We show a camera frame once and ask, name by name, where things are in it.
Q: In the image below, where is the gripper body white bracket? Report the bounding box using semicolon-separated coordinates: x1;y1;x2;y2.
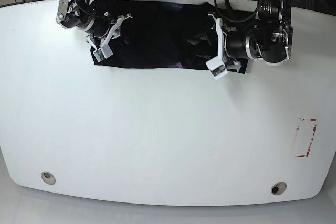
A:
86;13;133;60
206;11;249;81

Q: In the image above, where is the black t-shirt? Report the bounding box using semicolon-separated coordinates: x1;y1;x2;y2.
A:
89;0;249;75

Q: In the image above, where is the red tape marking rectangle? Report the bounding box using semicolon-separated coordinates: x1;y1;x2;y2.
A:
294;118;318;158

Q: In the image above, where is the right table grommet hole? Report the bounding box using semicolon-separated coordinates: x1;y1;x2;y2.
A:
271;182;287;196

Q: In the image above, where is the table grommet hole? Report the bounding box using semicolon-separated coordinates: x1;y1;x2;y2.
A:
271;182;287;196
41;172;56;185

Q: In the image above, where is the left table grommet hole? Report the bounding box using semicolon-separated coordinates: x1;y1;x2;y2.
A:
41;172;56;185

